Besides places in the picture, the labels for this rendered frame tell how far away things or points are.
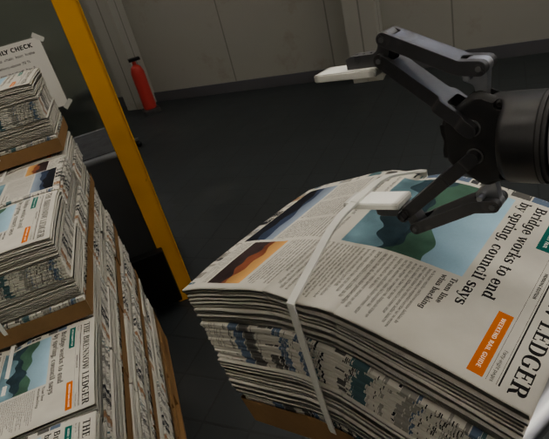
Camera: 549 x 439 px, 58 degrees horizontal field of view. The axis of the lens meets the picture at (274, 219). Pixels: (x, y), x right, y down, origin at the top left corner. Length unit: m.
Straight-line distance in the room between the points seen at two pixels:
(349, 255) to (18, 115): 1.32
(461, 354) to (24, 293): 0.99
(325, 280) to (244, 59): 5.45
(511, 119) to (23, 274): 1.03
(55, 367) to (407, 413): 0.84
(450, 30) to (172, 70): 3.18
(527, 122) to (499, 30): 4.88
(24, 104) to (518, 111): 1.46
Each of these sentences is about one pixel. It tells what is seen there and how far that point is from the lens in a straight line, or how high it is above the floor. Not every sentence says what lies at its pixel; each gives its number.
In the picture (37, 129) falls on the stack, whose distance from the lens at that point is 1.70.
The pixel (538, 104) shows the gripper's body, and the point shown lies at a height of 1.34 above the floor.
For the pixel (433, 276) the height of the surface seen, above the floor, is 1.18.
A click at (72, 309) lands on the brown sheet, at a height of 0.87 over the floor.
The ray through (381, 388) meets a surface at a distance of 0.50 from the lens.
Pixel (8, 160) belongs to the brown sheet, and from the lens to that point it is 1.74.
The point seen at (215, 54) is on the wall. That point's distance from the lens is 6.04.
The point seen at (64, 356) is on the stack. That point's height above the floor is 0.83.
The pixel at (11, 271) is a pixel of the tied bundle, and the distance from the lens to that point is 1.21.
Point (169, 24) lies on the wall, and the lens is 6.24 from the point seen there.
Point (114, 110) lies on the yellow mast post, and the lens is 2.21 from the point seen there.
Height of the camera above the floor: 1.50
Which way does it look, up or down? 29 degrees down
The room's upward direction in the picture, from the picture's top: 15 degrees counter-clockwise
